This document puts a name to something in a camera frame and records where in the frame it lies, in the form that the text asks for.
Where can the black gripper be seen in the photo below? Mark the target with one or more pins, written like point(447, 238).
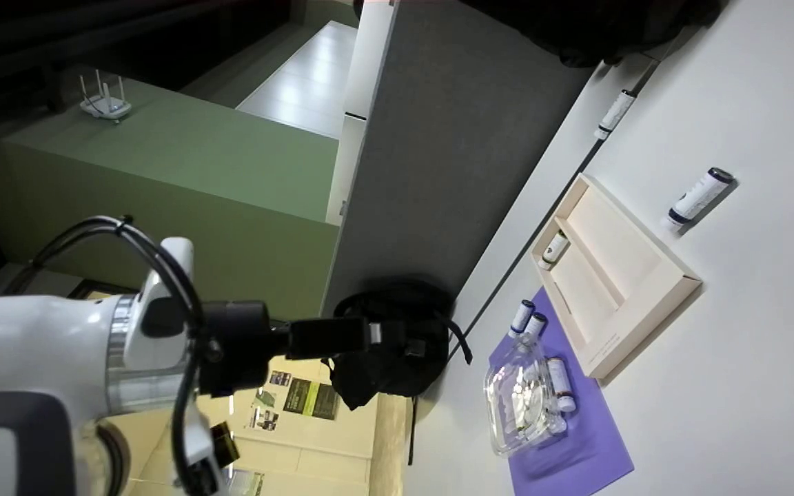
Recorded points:
point(317, 338)

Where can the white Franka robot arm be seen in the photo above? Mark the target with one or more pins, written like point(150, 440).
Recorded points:
point(19, 354)

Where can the white bottle with blue cap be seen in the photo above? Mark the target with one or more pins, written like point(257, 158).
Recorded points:
point(518, 315)
point(532, 330)

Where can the small white bottle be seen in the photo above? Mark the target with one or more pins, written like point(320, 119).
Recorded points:
point(556, 249)

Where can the wooden tray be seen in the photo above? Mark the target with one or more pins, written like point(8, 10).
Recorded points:
point(615, 278)

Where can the white bottle with dark band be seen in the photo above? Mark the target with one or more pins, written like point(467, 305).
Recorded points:
point(615, 112)

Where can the black backpack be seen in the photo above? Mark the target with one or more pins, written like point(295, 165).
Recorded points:
point(405, 373)

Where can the clear plastic bag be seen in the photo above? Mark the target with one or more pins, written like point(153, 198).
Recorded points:
point(524, 407)

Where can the purple mat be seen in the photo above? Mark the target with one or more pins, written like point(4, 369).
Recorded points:
point(567, 428)

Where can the green cabinet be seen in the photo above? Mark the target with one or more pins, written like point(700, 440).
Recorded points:
point(178, 195)

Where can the white desk top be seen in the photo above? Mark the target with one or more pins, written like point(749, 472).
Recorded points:
point(309, 83)

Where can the white wifi router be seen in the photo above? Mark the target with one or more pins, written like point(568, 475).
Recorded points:
point(105, 99)

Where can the small dark wall poster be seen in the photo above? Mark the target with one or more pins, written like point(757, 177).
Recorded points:
point(327, 403)

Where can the dark green wall poster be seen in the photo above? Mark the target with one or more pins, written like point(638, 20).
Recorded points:
point(298, 395)

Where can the small wall photo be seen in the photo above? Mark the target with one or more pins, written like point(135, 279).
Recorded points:
point(266, 420)

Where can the blue wall poster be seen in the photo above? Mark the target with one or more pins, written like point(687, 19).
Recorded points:
point(248, 482)

